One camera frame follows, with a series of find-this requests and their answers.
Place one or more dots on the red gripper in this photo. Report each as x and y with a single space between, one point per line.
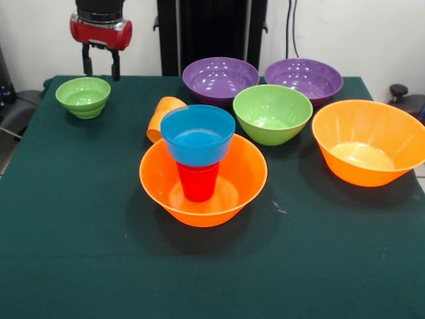
99 33

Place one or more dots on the small green plastic bowl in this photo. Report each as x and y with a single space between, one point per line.
83 96

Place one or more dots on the orange plastic cup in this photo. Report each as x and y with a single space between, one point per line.
159 116

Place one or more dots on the purple plastic bowl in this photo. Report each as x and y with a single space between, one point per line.
303 79
220 79

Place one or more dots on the red plastic cup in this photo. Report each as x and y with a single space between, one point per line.
198 184

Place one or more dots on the medium green plastic bowl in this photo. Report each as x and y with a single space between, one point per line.
272 109

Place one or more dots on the large orange plastic bowl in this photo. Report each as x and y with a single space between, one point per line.
368 129
245 169

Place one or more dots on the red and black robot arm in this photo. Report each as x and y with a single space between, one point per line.
99 8

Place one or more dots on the black device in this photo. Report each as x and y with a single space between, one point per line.
6 83

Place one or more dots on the dark green tablecloth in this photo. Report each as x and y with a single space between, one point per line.
212 266

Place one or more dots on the black round knob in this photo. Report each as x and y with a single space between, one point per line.
398 90

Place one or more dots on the dark brown rounded base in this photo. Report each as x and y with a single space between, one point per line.
413 104

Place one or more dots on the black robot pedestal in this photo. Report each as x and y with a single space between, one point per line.
216 30

